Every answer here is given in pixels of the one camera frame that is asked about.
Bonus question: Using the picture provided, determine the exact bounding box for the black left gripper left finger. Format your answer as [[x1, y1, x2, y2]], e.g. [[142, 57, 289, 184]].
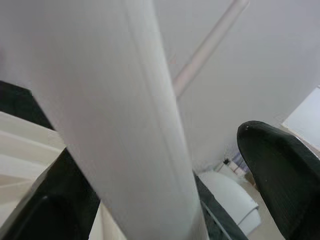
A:
[[0, 146, 101, 240]]

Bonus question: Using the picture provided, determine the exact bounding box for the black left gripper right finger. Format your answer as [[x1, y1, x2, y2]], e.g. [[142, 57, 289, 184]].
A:
[[236, 120, 320, 240]]

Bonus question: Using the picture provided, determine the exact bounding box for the white plastic table top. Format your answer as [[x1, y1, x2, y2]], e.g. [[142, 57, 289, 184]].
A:
[[0, 111, 126, 240]]

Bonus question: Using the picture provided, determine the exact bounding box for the white plastic table leg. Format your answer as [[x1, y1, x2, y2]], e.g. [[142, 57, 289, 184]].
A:
[[172, 0, 251, 97], [0, 0, 210, 240]]

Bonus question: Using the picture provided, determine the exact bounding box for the white pedestal fan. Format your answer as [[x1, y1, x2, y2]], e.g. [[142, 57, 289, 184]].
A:
[[197, 171, 260, 237]]

